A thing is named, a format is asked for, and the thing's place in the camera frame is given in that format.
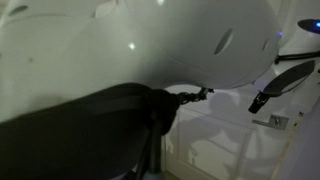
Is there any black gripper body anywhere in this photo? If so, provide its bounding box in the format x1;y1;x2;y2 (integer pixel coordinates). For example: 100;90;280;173
256;91;272;104

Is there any white panel door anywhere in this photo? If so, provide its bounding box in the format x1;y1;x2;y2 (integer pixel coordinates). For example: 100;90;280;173
162;0;320;180

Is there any silver door lever handle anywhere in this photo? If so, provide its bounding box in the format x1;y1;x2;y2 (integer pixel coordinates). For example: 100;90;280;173
251;113;290;131

